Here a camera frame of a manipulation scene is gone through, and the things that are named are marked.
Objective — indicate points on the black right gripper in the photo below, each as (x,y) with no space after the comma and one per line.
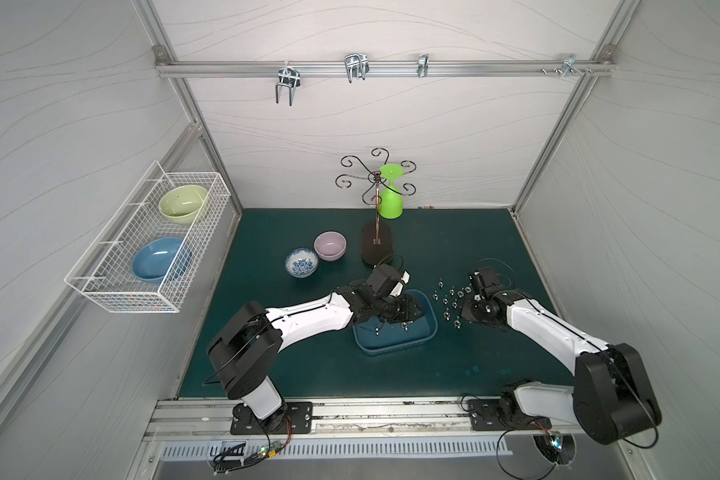
(471,309)

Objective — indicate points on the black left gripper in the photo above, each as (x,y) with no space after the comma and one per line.
(404,308)

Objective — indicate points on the blue plastic storage box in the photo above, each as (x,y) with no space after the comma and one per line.
(376,338)

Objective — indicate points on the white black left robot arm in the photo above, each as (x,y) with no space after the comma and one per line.
(244,351)

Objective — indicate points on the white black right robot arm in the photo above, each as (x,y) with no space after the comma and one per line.
(611,397)

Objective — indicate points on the copper cup tree stand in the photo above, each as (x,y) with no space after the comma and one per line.
(376,240)

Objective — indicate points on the pink ceramic bowl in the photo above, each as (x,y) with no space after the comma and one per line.
(330,246)

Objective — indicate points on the blue floral ceramic bowl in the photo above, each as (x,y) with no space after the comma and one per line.
(301,263)

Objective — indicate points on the green plastic goblet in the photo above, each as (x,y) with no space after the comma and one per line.
(391,202)

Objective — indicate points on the light green bowl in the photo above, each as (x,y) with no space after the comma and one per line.
(185,205)

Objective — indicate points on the metal double hook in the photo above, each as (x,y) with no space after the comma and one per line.
(356,66)
(289,80)

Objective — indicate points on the metal single hook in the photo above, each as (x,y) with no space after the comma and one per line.
(422,65)

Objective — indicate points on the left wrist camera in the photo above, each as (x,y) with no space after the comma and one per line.
(387,281)

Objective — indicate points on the white slotted cable duct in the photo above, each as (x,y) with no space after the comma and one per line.
(344,448)

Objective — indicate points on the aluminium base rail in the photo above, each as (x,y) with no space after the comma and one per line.
(393,417)

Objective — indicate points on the white wire wall basket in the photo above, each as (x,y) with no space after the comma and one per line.
(103,274)

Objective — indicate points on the aluminium top rail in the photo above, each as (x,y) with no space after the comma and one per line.
(378,69)

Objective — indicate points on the metal hook bracket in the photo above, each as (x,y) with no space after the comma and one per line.
(568,68)

